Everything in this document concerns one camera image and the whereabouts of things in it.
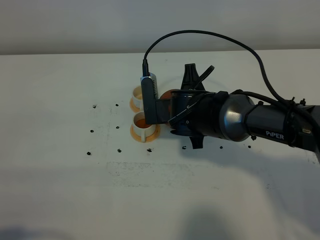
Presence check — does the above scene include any orange coaster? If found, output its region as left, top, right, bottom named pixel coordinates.
left=130, top=123, right=161, bottom=143
left=129, top=96, right=144, bottom=113

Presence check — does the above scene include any brown clay teapot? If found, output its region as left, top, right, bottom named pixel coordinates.
left=160, top=89, right=178, bottom=114

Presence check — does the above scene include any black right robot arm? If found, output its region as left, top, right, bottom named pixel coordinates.
left=168, top=64, right=320, bottom=156

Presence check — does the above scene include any near orange coaster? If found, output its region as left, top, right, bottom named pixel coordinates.
left=130, top=123, right=161, bottom=143

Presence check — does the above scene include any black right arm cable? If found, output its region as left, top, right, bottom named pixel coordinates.
left=142, top=30, right=320, bottom=121

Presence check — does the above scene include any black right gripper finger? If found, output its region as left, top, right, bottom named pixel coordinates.
left=180, top=63, right=205, bottom=91
left=189, top=134, right=205, bottom=149

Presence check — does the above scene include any far white teacup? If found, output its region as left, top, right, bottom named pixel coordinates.
left=131, top=86, right=143, bottom=99

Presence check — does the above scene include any far orange coaster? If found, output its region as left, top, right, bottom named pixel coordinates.
left=129, top=96, right=144, bottom=113

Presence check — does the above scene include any white teacup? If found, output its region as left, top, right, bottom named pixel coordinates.
left=130, top=111, right=157, bottom=143
left=131, top=86, right=143, bottom=99

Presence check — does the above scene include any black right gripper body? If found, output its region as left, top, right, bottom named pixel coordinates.
left=169, top=90, right=223, bottom=137

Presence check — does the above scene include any near white teacup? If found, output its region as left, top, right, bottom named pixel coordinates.
left=130, top=111, right=157, bottom=143

